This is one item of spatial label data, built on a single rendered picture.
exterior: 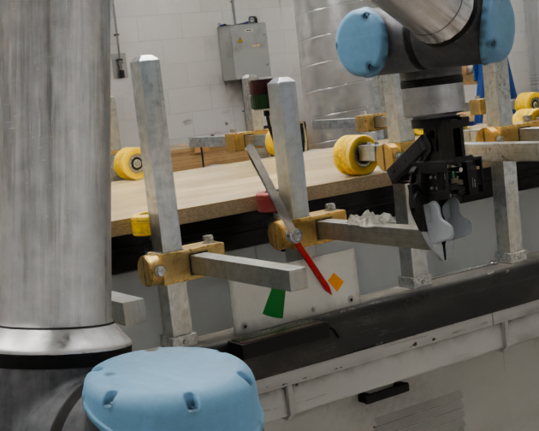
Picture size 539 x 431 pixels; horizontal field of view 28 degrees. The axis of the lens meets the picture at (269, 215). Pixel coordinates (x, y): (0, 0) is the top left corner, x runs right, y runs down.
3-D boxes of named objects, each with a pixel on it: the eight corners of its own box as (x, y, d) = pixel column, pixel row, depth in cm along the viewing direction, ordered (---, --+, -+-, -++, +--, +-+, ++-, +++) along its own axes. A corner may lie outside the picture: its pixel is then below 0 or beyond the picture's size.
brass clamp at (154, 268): (229, 273, 173) (226, 242, 172) (155, 289, 166) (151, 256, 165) (210, 269, 178) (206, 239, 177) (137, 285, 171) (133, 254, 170)
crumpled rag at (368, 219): (405, 221, 171) (403, 206, 171) (370, 228, 167) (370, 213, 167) (370, 218, 178) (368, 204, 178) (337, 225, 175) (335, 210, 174)
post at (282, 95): (324, 353, 186) (294, 75, 180) (307, 357, 184) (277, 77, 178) (312, 350, 189) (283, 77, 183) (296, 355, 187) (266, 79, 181)
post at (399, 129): (429, 292, 198) (405, 30, 192) (415, 295, 197) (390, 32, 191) (417, 290, 201) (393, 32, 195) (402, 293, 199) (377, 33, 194)
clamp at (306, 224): (349, 238, 187) (346, 209, 186) (285, 251, 179) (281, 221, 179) (329, 236, 191) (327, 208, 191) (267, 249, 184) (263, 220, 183)
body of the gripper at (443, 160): (447, 203, 151) (439, 118, 150) (408, 203, 158) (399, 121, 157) (487, 196, 155) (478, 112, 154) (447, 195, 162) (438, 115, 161)
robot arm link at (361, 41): (394, 0, 137) (446, -1, 146) (323, 12, 144) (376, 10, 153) (401, 74, 138) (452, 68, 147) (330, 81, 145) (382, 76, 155)
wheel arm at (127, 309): (149, 327, 135) (145, 294, 134) (125, 333, 133) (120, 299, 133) (26, 292, 171) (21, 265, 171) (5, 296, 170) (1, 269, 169)
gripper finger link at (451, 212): (465, 262, 156) (459, 198, 155) (438, 259, 161) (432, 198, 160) (482, 258, 157) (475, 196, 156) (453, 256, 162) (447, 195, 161)
